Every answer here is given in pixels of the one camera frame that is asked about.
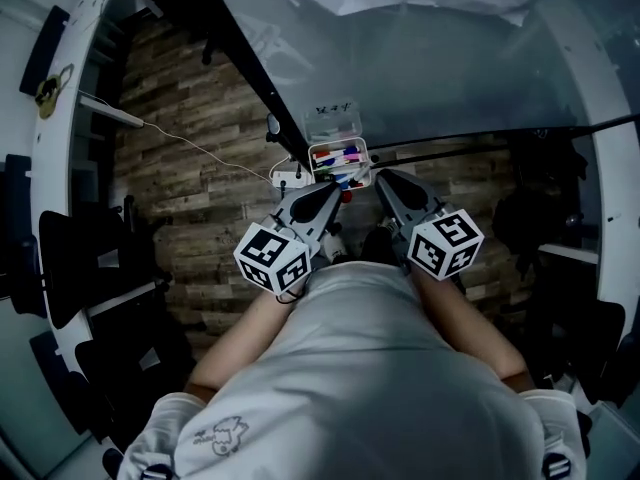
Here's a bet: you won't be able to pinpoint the white plastic box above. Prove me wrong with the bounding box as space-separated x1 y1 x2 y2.
307 137 372 190

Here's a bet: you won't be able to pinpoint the black white strap buckle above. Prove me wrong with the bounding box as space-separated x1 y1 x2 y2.
141 462 176 480
542 452 574 480

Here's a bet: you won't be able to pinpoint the clear tray of coloured markers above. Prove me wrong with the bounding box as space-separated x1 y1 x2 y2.
312 145 369 189

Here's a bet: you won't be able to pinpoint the white power strip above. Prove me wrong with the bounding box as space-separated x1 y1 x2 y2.
270 167 311 190

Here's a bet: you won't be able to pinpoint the black framed whiteboard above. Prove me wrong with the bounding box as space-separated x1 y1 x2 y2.
202 0 640 159

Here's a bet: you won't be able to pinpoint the person's white shoe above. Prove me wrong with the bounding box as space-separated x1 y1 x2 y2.
322 230 351 264

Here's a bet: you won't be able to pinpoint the thin white cable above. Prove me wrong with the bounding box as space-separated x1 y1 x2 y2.
74 87 291 179

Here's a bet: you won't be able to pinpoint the person's dark trousers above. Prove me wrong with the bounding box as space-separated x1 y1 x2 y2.
359 226 409 269

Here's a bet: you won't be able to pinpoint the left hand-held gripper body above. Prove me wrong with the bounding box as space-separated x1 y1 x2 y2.
232 211 325 295

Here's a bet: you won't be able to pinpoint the dark desk divider panel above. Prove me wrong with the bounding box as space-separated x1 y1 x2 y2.
28 331 94 437
18 5 71 97
0 152 49 319

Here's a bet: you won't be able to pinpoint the person's left forearm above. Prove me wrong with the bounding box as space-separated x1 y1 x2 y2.
185 272 306 404

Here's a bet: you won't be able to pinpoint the yellow black desk item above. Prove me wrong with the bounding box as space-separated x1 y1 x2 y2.
34 64 75 120

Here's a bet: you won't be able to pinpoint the white desk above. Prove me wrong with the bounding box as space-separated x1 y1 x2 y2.
0 0 166 469
537 0 640 419

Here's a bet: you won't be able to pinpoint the black office chair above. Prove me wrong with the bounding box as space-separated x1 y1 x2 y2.
74 312 199 444
492 135 601 275
522 297 629 409
38 195 174 330

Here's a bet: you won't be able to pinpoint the person's right forearm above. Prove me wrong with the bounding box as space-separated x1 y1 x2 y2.
409 265 534 394

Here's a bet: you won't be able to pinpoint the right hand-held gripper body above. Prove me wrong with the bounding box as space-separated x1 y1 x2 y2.
394 207 485 282

